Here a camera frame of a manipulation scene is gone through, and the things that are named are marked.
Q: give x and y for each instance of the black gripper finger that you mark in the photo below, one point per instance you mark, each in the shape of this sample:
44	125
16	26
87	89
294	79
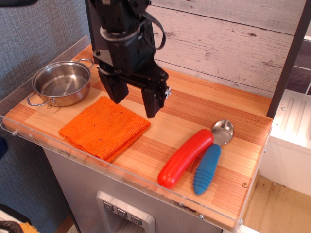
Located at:
115	87
153	102

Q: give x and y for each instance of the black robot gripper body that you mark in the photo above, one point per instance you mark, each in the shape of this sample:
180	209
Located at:
130	54

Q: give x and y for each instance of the red toy sausage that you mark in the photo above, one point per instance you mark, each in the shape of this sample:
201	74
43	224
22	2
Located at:
173	170

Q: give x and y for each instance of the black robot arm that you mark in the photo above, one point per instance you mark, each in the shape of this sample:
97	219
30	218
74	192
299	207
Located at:
110	11

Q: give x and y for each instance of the orange folded cloth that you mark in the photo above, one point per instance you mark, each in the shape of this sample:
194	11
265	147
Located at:
104	129

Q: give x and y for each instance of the small stainless steel pot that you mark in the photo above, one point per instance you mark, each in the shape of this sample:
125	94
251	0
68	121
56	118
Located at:
61	84

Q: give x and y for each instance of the grey toy fridge cabinet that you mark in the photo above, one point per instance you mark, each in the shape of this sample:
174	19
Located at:
81	178

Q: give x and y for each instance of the silver dispenser panel with buttons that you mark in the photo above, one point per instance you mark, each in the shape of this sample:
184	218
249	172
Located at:
121	217

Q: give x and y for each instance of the yellow object at corner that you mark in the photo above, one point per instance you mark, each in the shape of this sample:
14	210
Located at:
27	228

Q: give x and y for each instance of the blue handled metal spoon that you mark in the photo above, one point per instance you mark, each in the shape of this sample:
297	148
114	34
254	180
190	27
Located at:
222	132

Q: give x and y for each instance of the clear acrylic guard rail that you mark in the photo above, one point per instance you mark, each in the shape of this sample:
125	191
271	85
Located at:
219	218

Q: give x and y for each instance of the dark right upright post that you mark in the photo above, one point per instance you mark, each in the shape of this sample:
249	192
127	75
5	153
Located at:
290	60

